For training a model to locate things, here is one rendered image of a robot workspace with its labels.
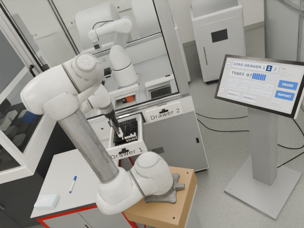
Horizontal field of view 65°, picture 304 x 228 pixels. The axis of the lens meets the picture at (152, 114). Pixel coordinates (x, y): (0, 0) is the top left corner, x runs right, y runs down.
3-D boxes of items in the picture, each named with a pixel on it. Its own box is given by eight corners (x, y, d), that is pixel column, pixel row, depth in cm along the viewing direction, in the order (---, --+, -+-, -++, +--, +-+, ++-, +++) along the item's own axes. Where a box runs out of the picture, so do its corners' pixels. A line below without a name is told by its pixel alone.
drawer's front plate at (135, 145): (147, 151, 166) (142, 140, 159) (109, 162, 169) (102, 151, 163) (147, 149, 167) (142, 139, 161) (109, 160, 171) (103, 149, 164)
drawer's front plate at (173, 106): (183, 112, 187) (180, 102, 181) (149, 122, 191) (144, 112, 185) (183, 111, 189) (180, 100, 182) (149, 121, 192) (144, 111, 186)
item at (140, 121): (144, 149, 166) (141, 143, 163) (111, 158, 170) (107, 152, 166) (143, 115, 199) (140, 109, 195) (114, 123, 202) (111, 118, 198)
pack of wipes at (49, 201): (60, 196, 166) (57, 192, 163) (54, 209, 158) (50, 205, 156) (43, 197, 170) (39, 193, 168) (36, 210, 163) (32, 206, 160)
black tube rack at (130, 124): (139, 142, 173) (135, 136, 169) (116, 148, 176) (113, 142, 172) (138, 123, 191) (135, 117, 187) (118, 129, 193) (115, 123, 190)
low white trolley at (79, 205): (151, 248, 195) (116, 197, 151) (82, 262, 203) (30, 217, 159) (148, 188, 242) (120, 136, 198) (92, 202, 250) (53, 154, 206)
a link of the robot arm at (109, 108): (111, 97, 156) (115, 105, 159) (98, 101, 157) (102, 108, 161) (110, 105, 149) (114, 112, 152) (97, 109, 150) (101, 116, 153)
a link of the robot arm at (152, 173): (179, 184, 124) (168, 159, 111) (149, 204, 121) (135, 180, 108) (164, 165, 137) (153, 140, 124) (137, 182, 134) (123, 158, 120)
